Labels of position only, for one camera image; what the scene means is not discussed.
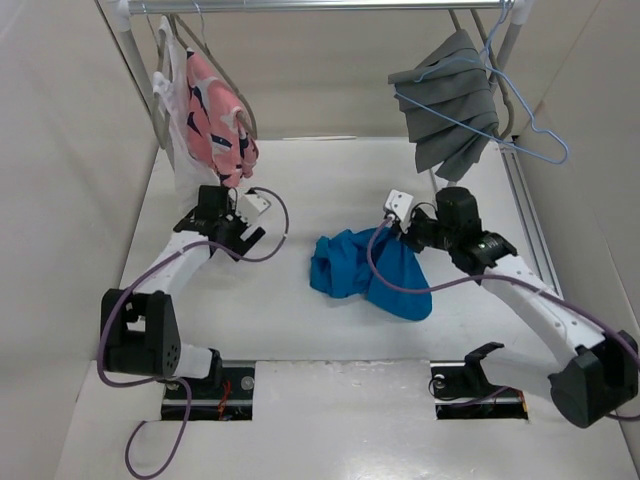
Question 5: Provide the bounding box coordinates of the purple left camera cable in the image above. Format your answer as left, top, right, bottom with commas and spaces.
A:
95, 186, 291, 479

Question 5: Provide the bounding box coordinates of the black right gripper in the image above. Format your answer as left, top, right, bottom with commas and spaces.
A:
389, 207, 457, 253

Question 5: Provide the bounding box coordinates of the purple camera cable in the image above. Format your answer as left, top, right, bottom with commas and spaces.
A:
367, 217, 640, 421
95, 186, 291, 479

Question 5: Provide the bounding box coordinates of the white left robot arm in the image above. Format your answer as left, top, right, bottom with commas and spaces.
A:
98, 185, 270, 397

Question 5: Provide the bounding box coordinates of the white clothes rack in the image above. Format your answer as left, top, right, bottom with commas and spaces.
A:
96, 1, 534, 116

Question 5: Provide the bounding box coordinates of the blue t shirt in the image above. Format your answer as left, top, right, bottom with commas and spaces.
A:
310, 228, 433, 321

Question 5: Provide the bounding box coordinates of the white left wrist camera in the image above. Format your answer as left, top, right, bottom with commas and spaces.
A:
236, 193, 271, 226

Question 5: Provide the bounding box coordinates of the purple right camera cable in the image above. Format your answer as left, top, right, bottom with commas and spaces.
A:
367, 217, 640, 421

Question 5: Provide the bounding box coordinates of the light blue wire hanger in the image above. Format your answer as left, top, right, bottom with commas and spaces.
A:
393, 4, 571, 166

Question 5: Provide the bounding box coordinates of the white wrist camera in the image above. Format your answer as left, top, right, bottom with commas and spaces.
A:
383, 189, 414, 232
236, 193, 271, 226

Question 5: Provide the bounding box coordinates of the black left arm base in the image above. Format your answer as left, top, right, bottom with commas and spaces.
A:
160, 360, 256, 422

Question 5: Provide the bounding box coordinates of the grey hanging garment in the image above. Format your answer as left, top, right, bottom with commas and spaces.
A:
388, 29, 499, 182

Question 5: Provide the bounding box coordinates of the white hanging garment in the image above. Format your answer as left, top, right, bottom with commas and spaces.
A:
151, 16, 220, 215

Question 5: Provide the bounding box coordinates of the grey hanger under grey garment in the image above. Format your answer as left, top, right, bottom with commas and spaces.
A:
448, 9, 515, 140

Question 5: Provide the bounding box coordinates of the pink patterned garment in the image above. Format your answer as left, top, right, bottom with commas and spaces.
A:
186, 48, 259, 187

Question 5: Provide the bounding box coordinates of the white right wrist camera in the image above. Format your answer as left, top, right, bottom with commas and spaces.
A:
383, 189, 414, 232

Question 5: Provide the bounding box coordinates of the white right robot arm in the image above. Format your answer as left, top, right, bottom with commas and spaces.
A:
399, 187, 639, 428

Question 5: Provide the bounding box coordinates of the aluminium rail right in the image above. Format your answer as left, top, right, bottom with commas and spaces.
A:
499, 144, 581, 356

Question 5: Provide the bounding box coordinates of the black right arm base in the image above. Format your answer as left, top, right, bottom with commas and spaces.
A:
428, 342, 529, 421

